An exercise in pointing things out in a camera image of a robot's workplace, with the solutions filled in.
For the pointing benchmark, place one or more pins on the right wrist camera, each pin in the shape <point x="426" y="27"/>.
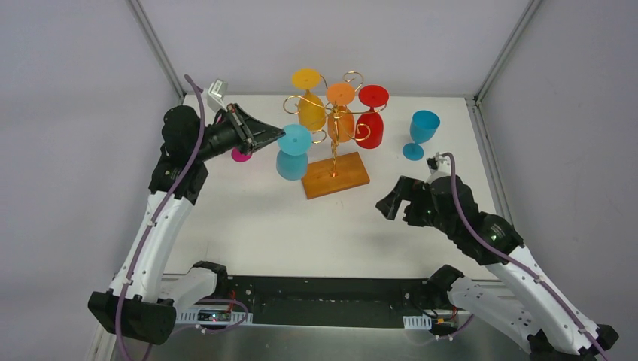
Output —
<point x="439" y="166"/>

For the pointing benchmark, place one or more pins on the pink wine glass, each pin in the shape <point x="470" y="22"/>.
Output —
<point x="237" y="156"/>

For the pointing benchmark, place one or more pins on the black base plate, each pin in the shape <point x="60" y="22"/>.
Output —
<point x="380" y="303"/>

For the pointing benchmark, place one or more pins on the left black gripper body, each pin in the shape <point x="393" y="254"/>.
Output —
<point x="239" y="130"/>

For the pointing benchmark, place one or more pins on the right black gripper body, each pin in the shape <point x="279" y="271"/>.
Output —
<point x="411" y="201"/>

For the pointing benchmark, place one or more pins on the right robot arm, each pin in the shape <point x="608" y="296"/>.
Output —
<point x="545" y="324"/>

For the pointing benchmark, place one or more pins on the orange wine glass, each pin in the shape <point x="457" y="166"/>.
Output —
<point x="340" y="120"/>

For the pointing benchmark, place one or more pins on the teal wine glass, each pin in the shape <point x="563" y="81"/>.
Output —
<point x="292" y="158"/>

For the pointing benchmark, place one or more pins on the red wine glass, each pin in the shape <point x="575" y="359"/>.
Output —
<point x="370" y="126"/>

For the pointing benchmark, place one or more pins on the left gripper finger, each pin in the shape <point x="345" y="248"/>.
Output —
<point x="248" y="126"/>
<point x="260" y="140"/>

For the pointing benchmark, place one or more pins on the gold rack with wooden base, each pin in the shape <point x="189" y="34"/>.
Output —
<point x="339" y="172"/>

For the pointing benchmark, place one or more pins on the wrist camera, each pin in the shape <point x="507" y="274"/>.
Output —
<point x="439" y="166"/>
<point x="215" y="94"/>

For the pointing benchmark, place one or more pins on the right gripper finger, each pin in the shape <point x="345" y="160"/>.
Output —
<point x="390" y="205"/>
<point x="404" y="186"/>

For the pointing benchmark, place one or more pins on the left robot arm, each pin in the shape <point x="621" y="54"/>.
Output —
<point x="136" y="304"/>

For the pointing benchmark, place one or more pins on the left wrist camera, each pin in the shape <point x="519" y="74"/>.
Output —
<point x="215" y="94"/>

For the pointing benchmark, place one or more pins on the blue wine glass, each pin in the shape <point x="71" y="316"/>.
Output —
<point x="423" y="127"/>

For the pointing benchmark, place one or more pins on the yellow wine glass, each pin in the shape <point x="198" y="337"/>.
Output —
<point x="311" y="112"/>

